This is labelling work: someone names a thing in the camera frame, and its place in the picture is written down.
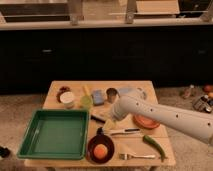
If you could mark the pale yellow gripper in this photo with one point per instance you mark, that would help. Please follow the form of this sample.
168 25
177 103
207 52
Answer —
109 124

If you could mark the wooden black felt eraser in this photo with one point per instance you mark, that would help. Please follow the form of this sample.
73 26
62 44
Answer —
97 118

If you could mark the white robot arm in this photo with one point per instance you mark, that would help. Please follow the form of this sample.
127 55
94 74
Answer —
194 124

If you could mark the dark brown plate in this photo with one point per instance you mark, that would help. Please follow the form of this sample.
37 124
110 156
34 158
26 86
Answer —
100 139

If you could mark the orange fruit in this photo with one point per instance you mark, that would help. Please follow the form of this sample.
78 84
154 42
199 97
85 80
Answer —
100 151

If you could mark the blue sponge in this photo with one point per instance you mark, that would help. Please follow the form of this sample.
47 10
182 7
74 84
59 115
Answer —
98 98

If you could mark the metal cup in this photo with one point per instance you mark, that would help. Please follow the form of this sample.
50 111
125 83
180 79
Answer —
111 95

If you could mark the green yellow brush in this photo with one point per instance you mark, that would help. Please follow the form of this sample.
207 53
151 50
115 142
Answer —
86 100

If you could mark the wooden table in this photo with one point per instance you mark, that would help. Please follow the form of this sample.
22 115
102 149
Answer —
131 144

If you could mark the silver fork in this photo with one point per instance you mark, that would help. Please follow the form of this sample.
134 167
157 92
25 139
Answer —
126 156

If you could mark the orange plastic bowl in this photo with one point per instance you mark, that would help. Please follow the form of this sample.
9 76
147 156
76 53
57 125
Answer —
145 122

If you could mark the green chili pepper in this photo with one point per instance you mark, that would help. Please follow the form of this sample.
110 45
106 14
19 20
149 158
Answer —
150 141

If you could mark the white cup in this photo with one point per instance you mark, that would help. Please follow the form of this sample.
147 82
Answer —
67 99

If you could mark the green plastic tray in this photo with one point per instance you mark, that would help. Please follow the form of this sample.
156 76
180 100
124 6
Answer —
55 134

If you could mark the dark red small object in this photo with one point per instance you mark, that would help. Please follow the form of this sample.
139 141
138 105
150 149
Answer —
61 91

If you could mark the dark cabinet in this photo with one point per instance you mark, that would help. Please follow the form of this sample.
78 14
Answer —
167 55

